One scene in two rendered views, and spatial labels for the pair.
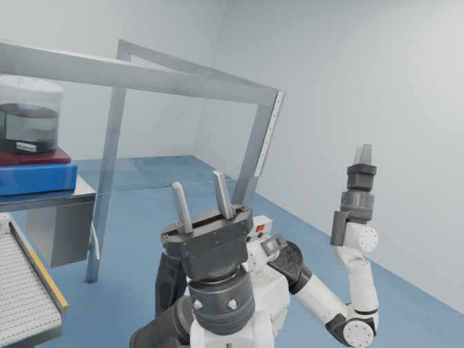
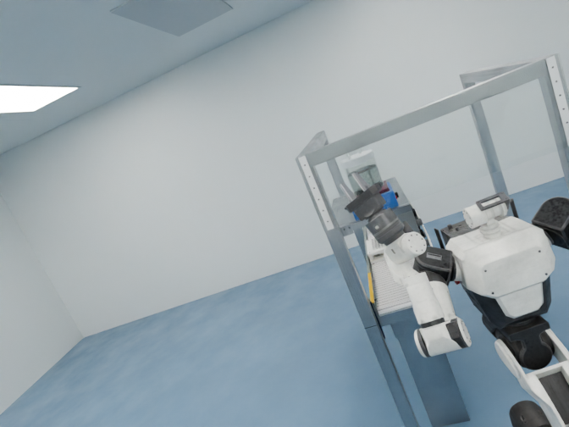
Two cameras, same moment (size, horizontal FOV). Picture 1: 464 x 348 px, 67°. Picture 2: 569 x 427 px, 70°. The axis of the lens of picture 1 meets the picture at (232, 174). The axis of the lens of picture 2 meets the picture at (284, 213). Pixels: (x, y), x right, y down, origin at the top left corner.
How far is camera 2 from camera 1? 0.98 m
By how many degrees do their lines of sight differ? 62
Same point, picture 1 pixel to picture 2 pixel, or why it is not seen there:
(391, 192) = not seen: outside the picture
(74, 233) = not seen: hidden behind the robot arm
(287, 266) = (551, 219)
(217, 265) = (367, 212)
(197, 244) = (353, 205)
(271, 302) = (507, 246)
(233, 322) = (382, 235)
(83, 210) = (407, 217)
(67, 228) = not seen: hidden behind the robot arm
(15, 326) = (403, 298)
